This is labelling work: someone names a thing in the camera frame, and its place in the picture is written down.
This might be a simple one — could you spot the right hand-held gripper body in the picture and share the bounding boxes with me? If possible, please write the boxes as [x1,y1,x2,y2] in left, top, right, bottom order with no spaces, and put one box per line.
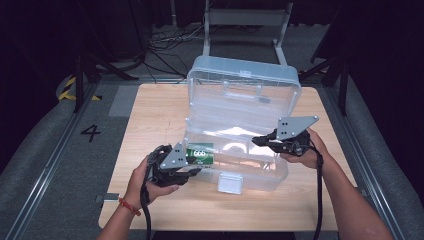
[266,115,320,157]

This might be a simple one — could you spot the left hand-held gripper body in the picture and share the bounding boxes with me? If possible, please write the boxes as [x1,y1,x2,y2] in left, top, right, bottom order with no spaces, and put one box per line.
[146,141,194,188]

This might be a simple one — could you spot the green and white small box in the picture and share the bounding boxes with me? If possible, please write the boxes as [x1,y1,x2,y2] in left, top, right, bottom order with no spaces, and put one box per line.
[185,142,215,166]

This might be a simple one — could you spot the clear plastic storage box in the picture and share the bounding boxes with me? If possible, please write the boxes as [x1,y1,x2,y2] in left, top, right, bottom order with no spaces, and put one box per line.
[183,55,303,196]

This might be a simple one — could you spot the person's right hand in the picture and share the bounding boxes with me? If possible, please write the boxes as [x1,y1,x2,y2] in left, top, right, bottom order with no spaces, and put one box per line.
[279,127,330,170]

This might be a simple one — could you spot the person's left hand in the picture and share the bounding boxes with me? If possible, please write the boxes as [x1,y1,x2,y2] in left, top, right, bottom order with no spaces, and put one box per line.
[123,154,181,210]

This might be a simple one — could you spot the person's dark clothing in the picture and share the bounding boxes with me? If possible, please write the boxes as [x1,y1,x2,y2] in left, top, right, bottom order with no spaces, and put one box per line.
[151,230,297,240]

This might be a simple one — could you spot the black tripod stand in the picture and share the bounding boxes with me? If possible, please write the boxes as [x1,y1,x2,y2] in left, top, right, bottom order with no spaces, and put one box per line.
[73,51,140,115]
[296,54,352,117]

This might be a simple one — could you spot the yellow and black floor tape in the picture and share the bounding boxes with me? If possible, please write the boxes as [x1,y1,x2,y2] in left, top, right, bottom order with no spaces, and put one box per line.
[57,76,103,102]

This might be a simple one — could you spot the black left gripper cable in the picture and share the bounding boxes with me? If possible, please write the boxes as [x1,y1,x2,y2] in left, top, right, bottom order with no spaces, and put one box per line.
[139,154,155,240]

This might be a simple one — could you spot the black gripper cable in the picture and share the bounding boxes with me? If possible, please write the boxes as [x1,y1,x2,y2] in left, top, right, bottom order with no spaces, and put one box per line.
[139,154,155,240]
[309,139,326,240]

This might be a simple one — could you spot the red bracelet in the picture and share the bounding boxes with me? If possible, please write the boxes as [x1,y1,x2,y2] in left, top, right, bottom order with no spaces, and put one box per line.
[117,196,143,217]

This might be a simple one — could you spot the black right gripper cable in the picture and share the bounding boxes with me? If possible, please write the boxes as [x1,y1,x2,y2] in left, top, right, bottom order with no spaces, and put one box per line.
[309,139,326,240]

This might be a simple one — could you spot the aluminium floor rail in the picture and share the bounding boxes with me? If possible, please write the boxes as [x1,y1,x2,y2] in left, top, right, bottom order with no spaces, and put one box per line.
[3,82,100,240]
[323,85,407,240]

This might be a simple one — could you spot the grey metal stand frame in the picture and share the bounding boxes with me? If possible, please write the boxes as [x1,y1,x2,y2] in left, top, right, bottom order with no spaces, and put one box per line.
[201,0,295,67]

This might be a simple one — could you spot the tangle of black floor cables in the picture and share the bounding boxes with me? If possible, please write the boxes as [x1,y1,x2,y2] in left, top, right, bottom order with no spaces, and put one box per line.
[142,21,208,85]

